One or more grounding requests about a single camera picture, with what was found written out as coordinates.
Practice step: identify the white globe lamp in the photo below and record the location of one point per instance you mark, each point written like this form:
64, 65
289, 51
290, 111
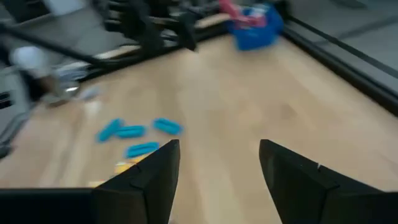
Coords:
28, 57

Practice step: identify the blue eraser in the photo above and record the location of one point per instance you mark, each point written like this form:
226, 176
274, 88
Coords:
130, 132
141, 149
109, 130
168, 126

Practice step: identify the black aluminium table frame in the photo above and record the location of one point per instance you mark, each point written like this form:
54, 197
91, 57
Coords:
357, 81

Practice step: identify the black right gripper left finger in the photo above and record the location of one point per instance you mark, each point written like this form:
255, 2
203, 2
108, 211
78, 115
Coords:
149, 189

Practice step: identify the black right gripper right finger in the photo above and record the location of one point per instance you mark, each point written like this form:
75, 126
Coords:
298, 193

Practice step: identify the blue plastic bin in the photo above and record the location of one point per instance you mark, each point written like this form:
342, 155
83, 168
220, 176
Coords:
258, 37

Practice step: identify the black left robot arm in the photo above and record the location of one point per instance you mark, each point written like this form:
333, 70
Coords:
146, 28

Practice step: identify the yellow snack packet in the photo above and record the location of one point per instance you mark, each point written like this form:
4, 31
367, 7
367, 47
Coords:
122, 167

